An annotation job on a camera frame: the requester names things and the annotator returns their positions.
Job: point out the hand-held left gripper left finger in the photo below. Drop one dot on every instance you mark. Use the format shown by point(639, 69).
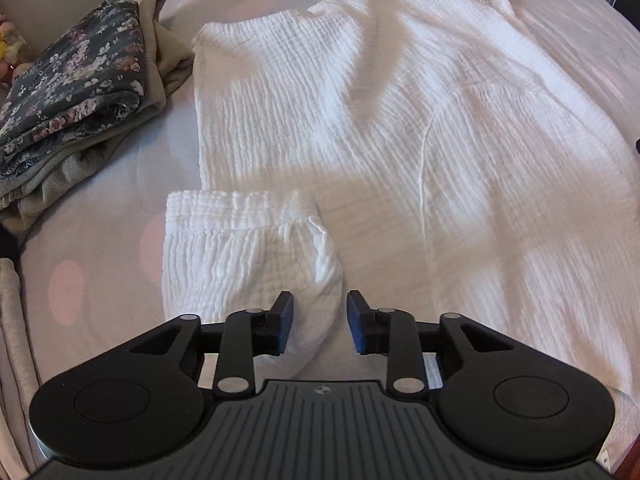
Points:
point(285, 324)

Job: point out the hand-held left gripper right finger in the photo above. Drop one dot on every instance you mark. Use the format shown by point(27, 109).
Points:
point(356, 324)

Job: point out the white crinkled shirt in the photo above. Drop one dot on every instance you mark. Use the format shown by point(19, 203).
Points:
point(350, 125)

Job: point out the pale beige cloth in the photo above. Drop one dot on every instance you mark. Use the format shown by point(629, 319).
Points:
point(17, 340)

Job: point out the beige fleece folded cloth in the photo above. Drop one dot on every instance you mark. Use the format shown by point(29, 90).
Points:
point(170, 60)

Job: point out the dark floral folded cloth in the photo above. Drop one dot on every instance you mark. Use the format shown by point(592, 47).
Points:
point(75, 80)

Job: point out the plush toys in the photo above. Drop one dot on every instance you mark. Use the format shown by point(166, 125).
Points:
point(11, 52)

